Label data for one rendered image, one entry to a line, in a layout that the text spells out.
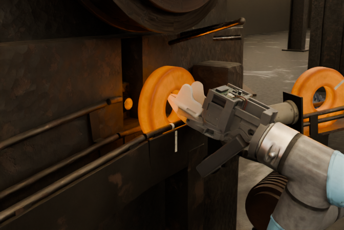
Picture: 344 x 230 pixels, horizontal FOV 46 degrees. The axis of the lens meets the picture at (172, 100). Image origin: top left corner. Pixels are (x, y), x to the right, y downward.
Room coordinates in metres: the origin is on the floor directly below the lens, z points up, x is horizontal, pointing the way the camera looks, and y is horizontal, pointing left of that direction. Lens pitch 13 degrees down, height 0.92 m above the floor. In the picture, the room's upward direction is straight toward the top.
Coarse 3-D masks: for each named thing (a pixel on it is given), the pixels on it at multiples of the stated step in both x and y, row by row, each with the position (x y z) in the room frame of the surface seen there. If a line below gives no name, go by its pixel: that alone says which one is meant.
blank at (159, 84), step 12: (156, 72) 0.74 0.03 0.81; (168, 72) 0.74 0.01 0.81; (180, 72) 0.77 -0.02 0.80; (144, 84) 0.73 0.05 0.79; (156, 84) 0.71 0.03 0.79; (168, 84) 0.74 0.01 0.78; (180, 84) 0.77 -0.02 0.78; (144, 96) 0.71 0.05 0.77; (156, 96) 0.71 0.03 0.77; (144, 108) 0.71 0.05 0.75; (156, 108) 0.71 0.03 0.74; (144, 120) 0.71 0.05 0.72; (156, 120) 0.71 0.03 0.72; (168, 120) 0.77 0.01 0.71; (144, 132) 0.72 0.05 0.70
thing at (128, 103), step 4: (124, 92) 0.79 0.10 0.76; (124, 96) 0.77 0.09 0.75; (128, 96) 0.78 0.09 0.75; (124, 100) 0.77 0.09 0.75; (128, 100) 0.77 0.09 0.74; (132, 100) 0.78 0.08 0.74; (124, 104) 0.76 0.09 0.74; (128, 104) 0.77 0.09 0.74; (132, 104) 0.78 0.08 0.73; (124, 108) 0.77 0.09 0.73; (128, 108) 0.77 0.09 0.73
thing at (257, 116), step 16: (208, 96) 0.67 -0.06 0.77; (224, 96) 0.66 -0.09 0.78; (240, 96) 0.67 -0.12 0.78; (208, 112) 0.68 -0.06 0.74; (224, 112) 0.66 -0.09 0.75; (240, 112) 0.66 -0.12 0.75; (256, 112) 0.66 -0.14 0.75; (272, 112) 0.64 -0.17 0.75; (208, 128) 0.67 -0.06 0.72; (224, 128) 0.66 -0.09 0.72; (240, 128) 0.66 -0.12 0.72; (256, 128) 0.65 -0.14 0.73; (256, 144) 0.62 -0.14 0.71
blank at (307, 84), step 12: (312, 72) 0.96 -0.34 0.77; (324, 72) 0.97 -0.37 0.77; (336, 72) 0.98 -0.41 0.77; (300, 84) 0.95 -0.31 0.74; (312, 84) 0.96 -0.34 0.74; (324, 84) 0.97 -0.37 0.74; (336, 84) 0.98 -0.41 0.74; (312, 96) 0.96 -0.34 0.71; (336, 96) 0.98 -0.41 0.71; (312, 108) 0.96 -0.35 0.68; (324, 108) 0.99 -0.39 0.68
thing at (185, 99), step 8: (184, 88) 0.72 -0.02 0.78; (168, 96) 0.75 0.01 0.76; (184, 96) 0.72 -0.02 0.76; (192, 96) 0.71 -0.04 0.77; (176, 104) 0.73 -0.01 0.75; (184, 104) 0.72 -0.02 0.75; (192, 104) 0.71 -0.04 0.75; (200, 104) 0.70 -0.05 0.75; (176, 112) 0.72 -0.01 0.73; (192, 112) 0.71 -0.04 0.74; (200, 112) 0.70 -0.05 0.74
